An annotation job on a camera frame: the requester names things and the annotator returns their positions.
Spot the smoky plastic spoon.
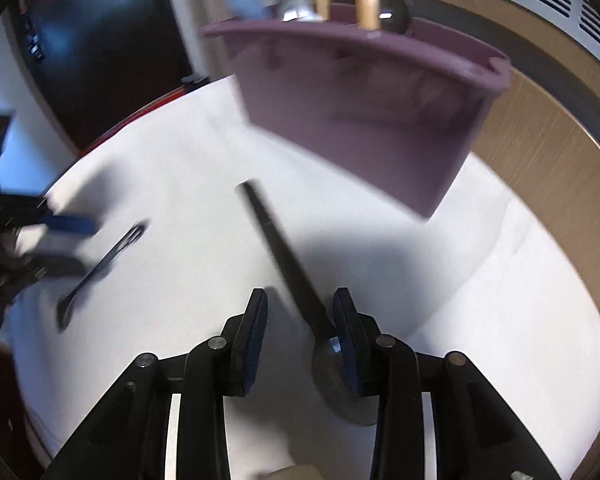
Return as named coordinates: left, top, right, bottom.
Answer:
left=379, top=0, right=413, bottom=36
left=239, top=180, right=378, bottom=427

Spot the light blue plastic spoon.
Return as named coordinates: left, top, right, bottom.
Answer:
left=225, top=0, right=271, bottom=21

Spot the stainless steel spoon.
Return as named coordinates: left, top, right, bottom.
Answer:
left=274, top=0, right=323, bottom=22

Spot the wooden spoon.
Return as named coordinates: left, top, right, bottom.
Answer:
left=355, top=0, right=381, bottom=30

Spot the black refrigerator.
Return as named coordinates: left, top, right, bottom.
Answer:
left=8, top=0, right=193, bottom=150

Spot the purple plastic utensil caddy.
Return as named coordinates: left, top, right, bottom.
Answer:
left=204, top=4, right=512, bottom=218

